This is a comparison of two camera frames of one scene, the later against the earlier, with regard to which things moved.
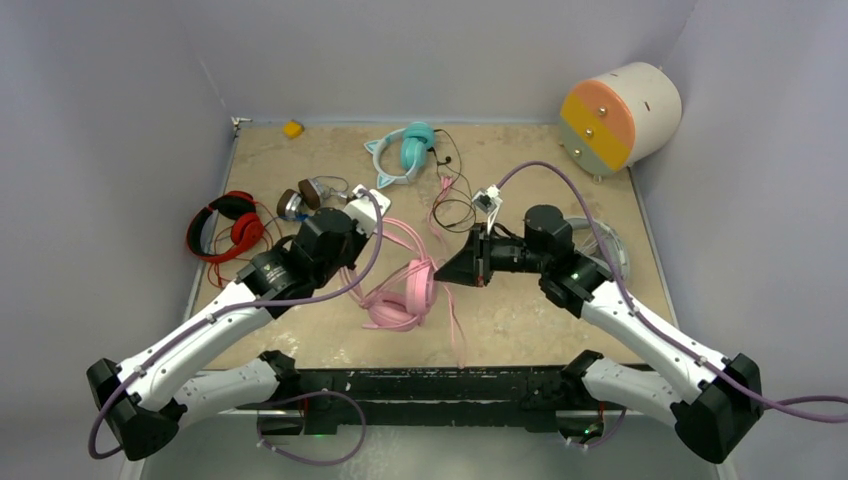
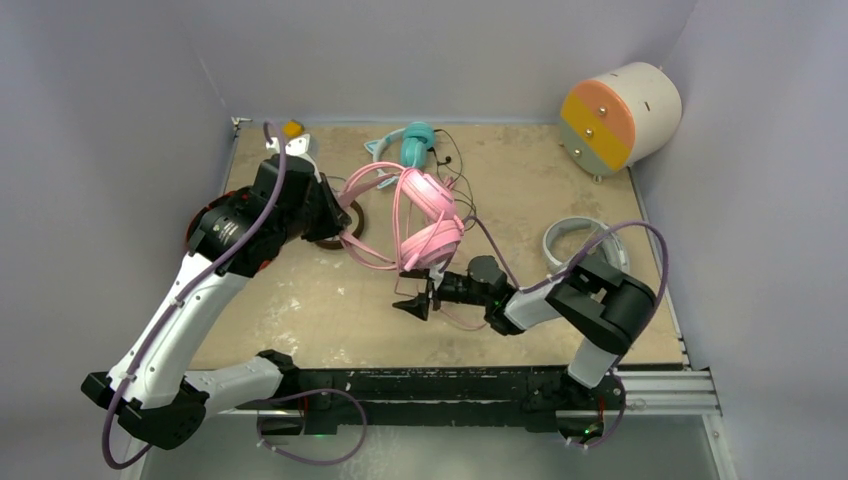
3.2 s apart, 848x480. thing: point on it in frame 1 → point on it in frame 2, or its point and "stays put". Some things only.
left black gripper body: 353,245 → 321,219
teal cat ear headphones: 418,137 stays put
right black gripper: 473,265 → 419,306
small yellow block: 293,129 stays put
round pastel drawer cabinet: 625,117 stays put
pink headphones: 405,300 → 428,232
